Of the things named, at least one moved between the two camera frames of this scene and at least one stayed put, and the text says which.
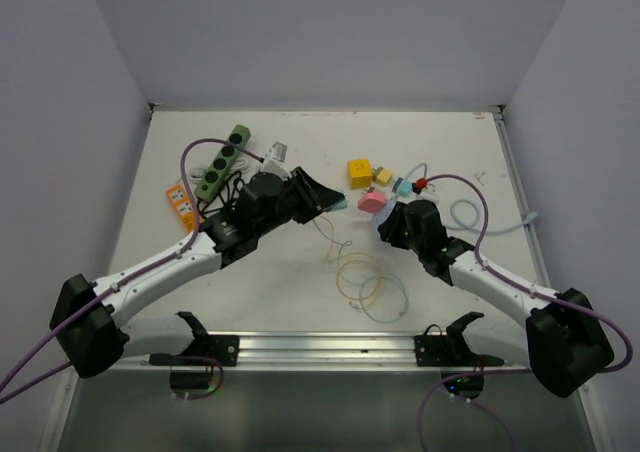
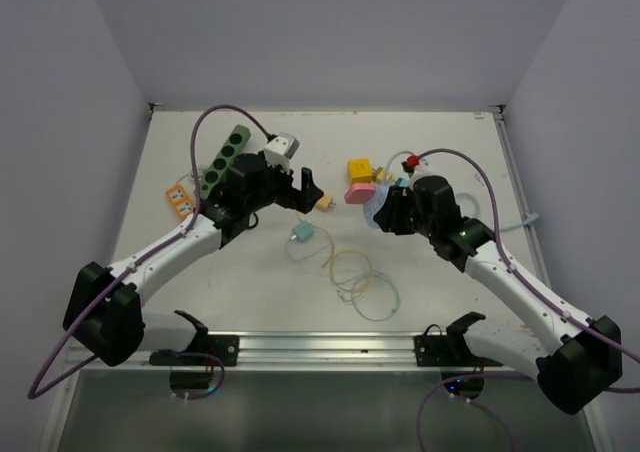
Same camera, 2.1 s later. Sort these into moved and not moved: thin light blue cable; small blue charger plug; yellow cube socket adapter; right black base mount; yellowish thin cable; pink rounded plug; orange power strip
Moved: thin light blue cable; yellowish thin cable; pink rounded plug; small blue charger plug
Not moved: yellow cube socket adapter; orange power strip; right black base mount
